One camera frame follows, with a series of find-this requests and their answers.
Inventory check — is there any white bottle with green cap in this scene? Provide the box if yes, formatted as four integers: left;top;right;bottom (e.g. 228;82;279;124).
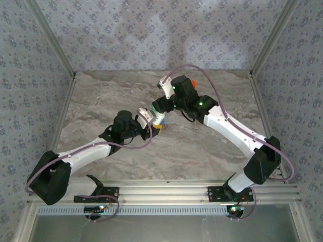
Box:
150;105;167;126

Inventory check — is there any small circuit board with LED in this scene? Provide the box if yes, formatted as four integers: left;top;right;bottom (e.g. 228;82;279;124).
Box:
84;205;105;213
226;205;246;214

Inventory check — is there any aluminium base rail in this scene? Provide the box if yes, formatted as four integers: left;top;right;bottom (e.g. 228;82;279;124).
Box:
26;179;302;204

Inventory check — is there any grey slotted cable duct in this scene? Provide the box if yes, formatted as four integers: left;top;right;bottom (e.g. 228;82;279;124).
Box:
37;204;237;216

